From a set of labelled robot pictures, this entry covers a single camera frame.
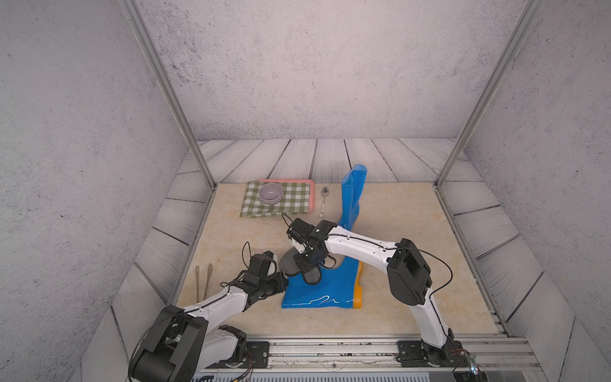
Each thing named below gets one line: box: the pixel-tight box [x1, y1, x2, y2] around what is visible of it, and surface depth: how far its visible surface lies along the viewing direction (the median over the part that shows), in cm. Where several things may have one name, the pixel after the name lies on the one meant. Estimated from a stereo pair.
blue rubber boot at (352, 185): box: [337, 163, 369, 231], surface depth 93 cm
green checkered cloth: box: [239, 180, 311, 218], surface depth 116 cm
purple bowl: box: [259, 183, 284, 205], surface depth 114 cm
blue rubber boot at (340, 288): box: [281, 256, 363, 310], surface depth 84 cm
